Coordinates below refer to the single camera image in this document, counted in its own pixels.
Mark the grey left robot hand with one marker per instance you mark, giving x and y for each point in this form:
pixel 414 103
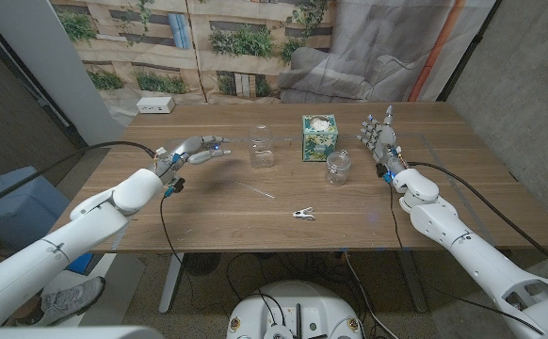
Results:
pixel 187 150

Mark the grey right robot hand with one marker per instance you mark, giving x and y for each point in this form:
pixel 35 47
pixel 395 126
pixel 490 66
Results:
pixel 384 139

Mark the clear plastic pipette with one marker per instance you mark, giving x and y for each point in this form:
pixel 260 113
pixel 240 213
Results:
pixel 257 189

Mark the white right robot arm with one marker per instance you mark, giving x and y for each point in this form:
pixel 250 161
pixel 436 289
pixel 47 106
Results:
pixel 472 254

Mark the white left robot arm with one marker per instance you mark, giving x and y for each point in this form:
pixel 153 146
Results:
pixel 62 245

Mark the glass jar with clip lid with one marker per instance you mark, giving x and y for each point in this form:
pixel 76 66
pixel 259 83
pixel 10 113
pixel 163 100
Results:
pixel 337 169

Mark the green floral tissue box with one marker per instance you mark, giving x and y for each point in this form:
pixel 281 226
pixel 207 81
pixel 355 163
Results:
pixel 319 143

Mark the clear glass beaker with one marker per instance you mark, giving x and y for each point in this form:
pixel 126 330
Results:
pixel 261 148

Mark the white clip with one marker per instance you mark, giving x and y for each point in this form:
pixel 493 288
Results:
pixel 303 214

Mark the white power strip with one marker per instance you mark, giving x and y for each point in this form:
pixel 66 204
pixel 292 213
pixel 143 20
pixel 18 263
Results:
pixel 155 105

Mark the printed fabric backdrop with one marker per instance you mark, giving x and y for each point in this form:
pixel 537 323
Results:
pixel 349 56

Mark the black round floor fan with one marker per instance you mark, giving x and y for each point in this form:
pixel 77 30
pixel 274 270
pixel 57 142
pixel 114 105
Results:
pixel 202 263

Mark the black backdrop stand pole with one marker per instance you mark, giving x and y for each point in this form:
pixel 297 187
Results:
pixel 467 52

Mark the metal table leg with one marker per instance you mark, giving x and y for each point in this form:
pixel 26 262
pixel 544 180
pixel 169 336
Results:
pixel 413 282
pixel 171 282

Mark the blue plastic bin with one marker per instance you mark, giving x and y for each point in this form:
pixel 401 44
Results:
pixel 15 207

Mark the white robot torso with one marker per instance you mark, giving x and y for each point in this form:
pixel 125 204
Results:
pixel 297 301

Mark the grey sneaker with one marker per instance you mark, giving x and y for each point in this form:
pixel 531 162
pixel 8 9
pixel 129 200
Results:
pixel 69 299

